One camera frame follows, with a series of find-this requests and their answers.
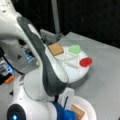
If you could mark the white paper plate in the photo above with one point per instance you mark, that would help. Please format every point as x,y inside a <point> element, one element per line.
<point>84,105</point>

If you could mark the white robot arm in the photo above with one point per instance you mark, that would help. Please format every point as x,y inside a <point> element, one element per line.
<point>37,88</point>

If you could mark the toast bread slice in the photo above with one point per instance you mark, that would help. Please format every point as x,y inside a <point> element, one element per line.
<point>56,49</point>
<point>79,113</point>

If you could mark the green lettuce piece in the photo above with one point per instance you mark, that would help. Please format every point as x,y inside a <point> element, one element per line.
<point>75,49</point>

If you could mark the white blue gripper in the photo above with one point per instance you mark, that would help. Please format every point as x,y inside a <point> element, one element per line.
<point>64,114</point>

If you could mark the orange small object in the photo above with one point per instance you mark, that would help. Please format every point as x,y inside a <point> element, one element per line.
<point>10,79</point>

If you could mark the red tomato slice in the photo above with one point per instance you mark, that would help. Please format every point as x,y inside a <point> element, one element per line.
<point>85,62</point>

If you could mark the white round divided tray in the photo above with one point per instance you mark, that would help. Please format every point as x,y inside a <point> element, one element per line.
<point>71,63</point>

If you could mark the grey metal frame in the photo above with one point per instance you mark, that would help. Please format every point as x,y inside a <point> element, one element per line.
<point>52,34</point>

